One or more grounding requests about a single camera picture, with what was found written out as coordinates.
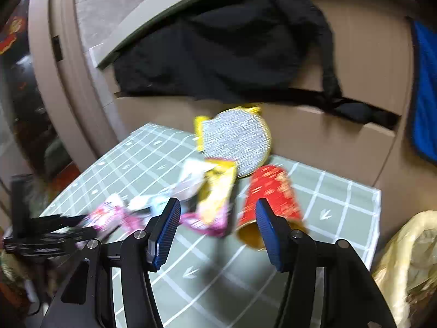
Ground red paper cup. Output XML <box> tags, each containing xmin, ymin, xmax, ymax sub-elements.
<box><xmin>236</xmin><ymin>164</ymin><xmax>307</xmax><ymax>250</ymax></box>

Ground trash bin with yellow bag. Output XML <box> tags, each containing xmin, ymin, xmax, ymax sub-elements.
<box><xmin>373</xmin><ymin>210</ymin><xmax>436</xmax><ymax>327</ymax></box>

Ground pink white wrapper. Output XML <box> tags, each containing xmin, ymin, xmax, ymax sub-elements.
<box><xmin>78</xmin><ymin>193</ymin><xmax>144</xmax><ymax>240</ymax></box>

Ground yellow snack wrapper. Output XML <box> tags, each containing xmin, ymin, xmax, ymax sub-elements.
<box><xmin>196</xmin><ymin>159</ymin><xmax>237</xmax><ymax>238</ymax></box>

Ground round grey yellow scrubber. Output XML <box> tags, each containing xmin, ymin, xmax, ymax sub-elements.
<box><xmin>194</xmin><ymin>107</ymin><xmax>272</xmax><ymax>178</ymax></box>

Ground blue towel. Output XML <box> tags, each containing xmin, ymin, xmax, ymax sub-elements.
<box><xmin>408</xmin><ymin>19</ymin><xmax>437</xmax><ymax>164</ymax></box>

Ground black cloth on cabinet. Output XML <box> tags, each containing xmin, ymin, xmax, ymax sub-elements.
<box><xmin>113</xmin><ymin>0</ymin><xmax>399</xmax><ymax>130</ymax></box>

